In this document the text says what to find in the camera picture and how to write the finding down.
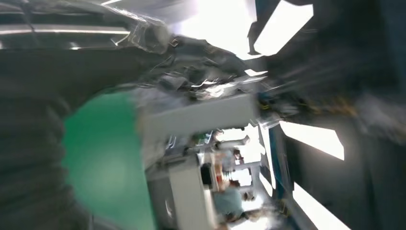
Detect green table mat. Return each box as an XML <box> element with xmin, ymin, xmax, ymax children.
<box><xmin>62</xmin><ymin>92</ymin><xmax>158</xmax><ymax>230</ymax></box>

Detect white upright panel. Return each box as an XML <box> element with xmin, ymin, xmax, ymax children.
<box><xmin>139</xmin><ymin>93</ymin><xmax>261</xmax><ymax>138</ymax></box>

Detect person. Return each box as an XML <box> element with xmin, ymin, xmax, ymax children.
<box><xmin>214</xmin><ymin>180</ymin><xmax>253</xmax><ymax>223</ymax></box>

